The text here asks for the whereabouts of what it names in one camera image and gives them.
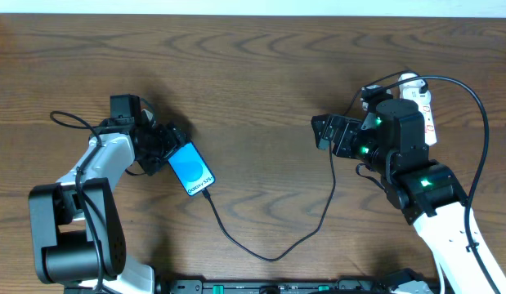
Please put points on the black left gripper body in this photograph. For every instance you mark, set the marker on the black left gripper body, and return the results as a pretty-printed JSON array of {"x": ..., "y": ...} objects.
[{"x": 163, "y": 144}]

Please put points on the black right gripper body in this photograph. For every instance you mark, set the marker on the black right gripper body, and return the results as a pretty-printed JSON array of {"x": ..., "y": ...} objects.
[{"x": 341, "y": 136}]

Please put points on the blue Galaxy smartphone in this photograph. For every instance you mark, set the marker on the blue Galaxy smartphone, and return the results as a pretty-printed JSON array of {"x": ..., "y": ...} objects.
[{"x": 191, "y": 169}]

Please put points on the white power strip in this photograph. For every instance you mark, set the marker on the white power strip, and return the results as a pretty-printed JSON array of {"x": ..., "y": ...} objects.
[{"x": 423, "y": 101}]

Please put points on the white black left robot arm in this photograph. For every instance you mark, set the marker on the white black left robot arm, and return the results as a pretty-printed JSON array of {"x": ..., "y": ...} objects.
[{"x": 77, "y": 236}]

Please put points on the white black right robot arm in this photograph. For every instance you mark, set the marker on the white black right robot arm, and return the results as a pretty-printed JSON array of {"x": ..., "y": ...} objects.
[{"x": 391, "y": 142}]

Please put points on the white USB charger adapter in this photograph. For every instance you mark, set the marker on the white USB charger adapter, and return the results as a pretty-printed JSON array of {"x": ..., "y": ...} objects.
[{"x": 412, "y": 83}]

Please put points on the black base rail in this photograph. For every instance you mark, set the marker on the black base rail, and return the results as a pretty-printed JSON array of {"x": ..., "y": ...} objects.
[{"x": 191, "y": 286}]

